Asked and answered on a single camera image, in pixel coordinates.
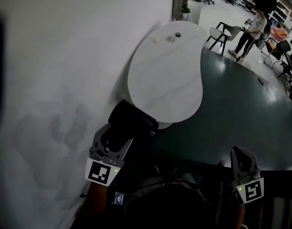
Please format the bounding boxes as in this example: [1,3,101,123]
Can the small device with blue screen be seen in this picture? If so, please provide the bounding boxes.
[111,191,125,206]

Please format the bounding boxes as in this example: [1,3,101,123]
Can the grey chair with dark legs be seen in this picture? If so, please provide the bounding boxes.
[206,21,242,56]

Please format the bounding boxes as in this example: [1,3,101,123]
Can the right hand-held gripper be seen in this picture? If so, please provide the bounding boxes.
[231,146,265,204]

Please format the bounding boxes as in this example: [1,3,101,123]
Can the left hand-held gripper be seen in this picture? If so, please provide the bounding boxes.
[85,124,135,185]

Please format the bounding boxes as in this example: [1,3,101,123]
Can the person's clothed body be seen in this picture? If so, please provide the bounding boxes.
[123,167,209,229]

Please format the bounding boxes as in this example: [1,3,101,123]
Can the white shelving racks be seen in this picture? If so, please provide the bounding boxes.
[239,0,292,26]

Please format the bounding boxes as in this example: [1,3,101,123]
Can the person's left forearm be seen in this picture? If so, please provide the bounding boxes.
[80,181,109,224]

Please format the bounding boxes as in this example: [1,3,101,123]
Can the black cylindrical object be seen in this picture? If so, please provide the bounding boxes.
[100,99,159,152]

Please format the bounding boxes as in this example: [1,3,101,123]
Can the small potted plant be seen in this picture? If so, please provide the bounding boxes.
[181,3,191,18]

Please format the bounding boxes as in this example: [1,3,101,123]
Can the pink bundle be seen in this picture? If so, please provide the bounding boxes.
[271,25,290,42]

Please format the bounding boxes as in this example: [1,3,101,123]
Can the dark green round rug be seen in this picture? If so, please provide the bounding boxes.
[146,47,292,171]

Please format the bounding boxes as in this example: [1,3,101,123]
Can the white kidney-shaped table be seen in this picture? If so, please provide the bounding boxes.
[127,20,209,130]

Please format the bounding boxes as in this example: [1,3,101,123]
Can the orange and black chair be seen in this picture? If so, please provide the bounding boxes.
[263,38,292,69]

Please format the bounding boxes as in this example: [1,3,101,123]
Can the person's right forearm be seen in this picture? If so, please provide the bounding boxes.
[234,203,246,229]

